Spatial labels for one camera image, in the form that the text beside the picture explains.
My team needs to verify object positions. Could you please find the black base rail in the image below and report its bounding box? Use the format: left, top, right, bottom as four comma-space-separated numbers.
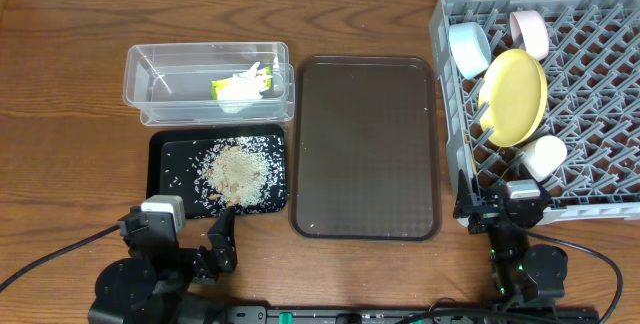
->
219, 306, 600, 324

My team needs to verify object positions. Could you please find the small pale green cup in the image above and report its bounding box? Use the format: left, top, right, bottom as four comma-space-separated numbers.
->
521, 135, 568, 182

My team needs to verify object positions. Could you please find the yellow plate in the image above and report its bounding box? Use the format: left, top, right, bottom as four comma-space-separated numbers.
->
478, 49, 548, 147

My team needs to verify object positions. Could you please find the pile of rice grains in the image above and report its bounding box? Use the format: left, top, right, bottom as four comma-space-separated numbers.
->
167, 135, 288, 215

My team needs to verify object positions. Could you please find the white bowl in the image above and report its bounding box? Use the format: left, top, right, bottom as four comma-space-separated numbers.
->
509, 10, 550, 61

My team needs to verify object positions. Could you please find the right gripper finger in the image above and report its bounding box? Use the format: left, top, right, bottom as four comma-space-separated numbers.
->
453, 170, 480, 219
518, 163, 543, 184

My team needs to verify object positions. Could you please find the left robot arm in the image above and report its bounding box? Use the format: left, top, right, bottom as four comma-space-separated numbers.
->
88, 207, 237, 324

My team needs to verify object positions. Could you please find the clear plastic bin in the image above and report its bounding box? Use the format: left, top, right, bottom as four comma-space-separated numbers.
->
123, 42, 295, 126

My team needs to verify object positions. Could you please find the light blue bowl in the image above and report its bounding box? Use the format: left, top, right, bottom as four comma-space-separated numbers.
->
448, 22, 491, 79

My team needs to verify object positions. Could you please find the grey dishwasher rack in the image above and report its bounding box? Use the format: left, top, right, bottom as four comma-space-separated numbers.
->
429, 0, 639, 224

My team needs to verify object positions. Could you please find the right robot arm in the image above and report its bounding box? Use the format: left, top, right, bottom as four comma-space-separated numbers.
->
453, 168, 568, 314

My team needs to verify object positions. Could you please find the brown plastic serving tray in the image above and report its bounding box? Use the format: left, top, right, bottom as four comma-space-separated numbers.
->
290, 55, 442, 242

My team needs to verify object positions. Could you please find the green snack wrapper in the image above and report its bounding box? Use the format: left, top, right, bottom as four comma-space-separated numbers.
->
211, 66, 273, 101

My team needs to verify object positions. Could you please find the black plastic tray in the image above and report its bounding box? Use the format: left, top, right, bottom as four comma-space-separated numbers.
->
145, 123, 289, 220

